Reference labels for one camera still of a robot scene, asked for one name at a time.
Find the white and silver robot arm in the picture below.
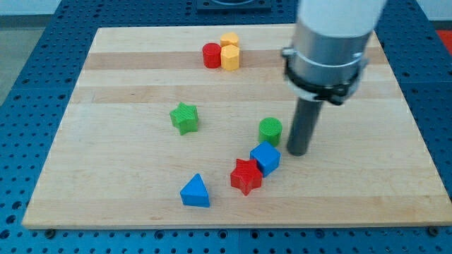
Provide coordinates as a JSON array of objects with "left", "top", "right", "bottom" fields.
[{"left": 281, "top": 0, "right": 386, "bottom": 105}]

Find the green star block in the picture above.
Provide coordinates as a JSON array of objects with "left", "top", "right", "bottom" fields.
[{"left": 169, "top": 102, "right": 198, "bottom": 135}]

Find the red star block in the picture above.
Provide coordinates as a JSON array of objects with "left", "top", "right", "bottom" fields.
[{"left": 230, "top": 159, "right": 263, "bottom": 196}]

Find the green cylinder block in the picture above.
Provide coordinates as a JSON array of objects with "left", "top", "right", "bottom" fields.
[{"left": 258, "top": 117, "right": 283, "bottom": 147}]

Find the blue cube block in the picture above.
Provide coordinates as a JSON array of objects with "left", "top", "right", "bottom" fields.
[{"left": 249, "top": 141, "right": 281, "bottom": 178}]

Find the wooden board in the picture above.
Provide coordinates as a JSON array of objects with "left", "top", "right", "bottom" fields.
[{"left": 23, "top": 24, "right": 451, "bottom": 229}]

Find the blue triangle block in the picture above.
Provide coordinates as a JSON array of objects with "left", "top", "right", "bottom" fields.
[{"left": 179, "top": 174, "right": 210, "bottom": 207}]

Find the yellow hexagon block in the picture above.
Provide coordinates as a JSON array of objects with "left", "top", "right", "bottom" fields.
[{"left": 220, "top": 44, "right": 240, "bottom": 71}]

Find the red cylinder block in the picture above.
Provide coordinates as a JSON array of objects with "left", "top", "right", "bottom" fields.
[{"left": 202, "top": 42, "right": 222, "bottom": 68}]

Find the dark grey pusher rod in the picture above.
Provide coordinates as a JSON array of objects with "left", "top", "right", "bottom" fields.
[{"left": 287, "top": 99, "right": 323, "bottom": 157}]

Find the yellow heart block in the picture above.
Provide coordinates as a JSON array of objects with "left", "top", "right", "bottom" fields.
[{"left": 220, "top": 32, "right": 239, "bottom": 47}]

